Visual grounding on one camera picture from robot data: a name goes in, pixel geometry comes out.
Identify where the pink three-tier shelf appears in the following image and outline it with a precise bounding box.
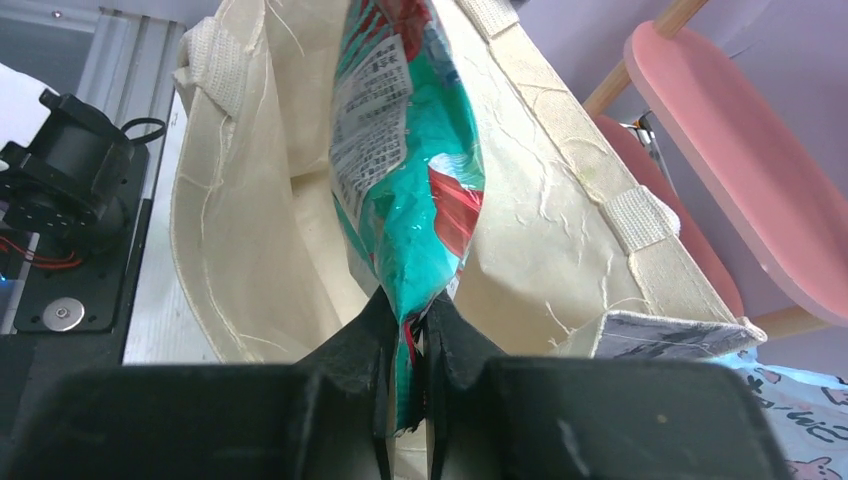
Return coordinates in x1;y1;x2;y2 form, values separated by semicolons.
583;1;847;337

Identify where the green candy packet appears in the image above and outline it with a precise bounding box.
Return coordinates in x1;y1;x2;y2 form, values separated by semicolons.
329;1;485;434

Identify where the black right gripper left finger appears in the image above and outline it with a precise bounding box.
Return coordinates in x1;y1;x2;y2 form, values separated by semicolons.
1;291;397;479

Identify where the beige canvas tote bag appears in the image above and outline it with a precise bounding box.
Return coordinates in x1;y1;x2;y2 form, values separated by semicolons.
171;1;767;362

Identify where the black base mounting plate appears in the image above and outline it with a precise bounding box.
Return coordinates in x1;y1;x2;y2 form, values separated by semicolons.
1;146;152;448

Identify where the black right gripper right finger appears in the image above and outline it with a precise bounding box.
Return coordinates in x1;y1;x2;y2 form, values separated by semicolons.
425;295;789;479

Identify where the light blue plastic grocery bag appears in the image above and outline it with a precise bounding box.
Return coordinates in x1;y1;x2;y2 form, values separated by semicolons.
714;349;847;479

